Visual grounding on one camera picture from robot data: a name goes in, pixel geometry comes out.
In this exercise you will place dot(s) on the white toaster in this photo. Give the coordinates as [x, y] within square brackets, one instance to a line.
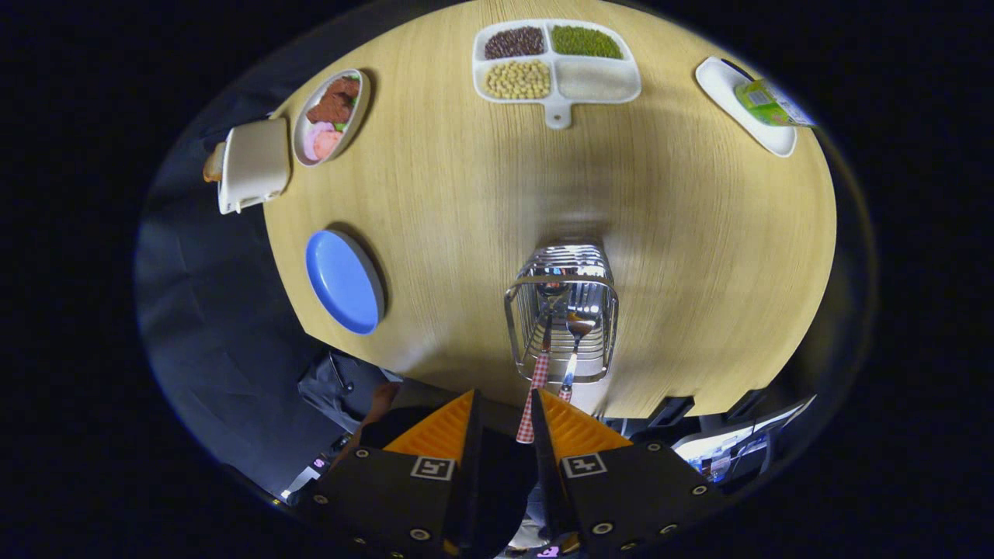
[256, 163]

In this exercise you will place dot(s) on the grey bag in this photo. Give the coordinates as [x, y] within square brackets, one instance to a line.
[334, 388]

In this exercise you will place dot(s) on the small white plate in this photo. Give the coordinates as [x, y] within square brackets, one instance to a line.
[722, 85]

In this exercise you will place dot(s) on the pink ham slices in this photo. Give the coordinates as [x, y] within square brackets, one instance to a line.
[322, 141]

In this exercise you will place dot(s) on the white divided tray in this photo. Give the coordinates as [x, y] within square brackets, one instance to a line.
[594, 81]

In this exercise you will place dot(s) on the blue round plate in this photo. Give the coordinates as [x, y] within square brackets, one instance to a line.
[342, 283]

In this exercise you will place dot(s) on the pile of green beans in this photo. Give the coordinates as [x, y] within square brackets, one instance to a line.
[586, 41]

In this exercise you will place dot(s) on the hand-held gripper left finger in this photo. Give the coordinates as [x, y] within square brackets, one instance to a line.
[470, 466]

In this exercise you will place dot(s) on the pile of yellow soybeans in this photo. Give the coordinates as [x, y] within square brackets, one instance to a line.
[517, 79]

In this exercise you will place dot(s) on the black table bracket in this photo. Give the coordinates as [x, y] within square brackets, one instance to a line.
[745, 404]
[669, 411]

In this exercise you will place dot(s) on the pile of dark red beans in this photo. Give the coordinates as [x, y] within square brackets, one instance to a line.
[514, 43]

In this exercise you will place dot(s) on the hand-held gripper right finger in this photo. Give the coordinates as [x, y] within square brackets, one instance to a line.
[543, 466]

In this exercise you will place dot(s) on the green drink carton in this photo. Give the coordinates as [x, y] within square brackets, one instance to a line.
[769, 105]

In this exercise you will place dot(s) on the brown meat piece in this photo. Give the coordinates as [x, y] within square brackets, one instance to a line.
[335, 101]

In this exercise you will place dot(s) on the white oval plate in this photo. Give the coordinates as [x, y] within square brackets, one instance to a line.
[351, 132]

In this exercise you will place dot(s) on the toast slices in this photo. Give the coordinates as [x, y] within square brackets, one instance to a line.
[211, 165]

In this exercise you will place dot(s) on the white flat board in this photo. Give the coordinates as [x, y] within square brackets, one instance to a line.
[714, 442]

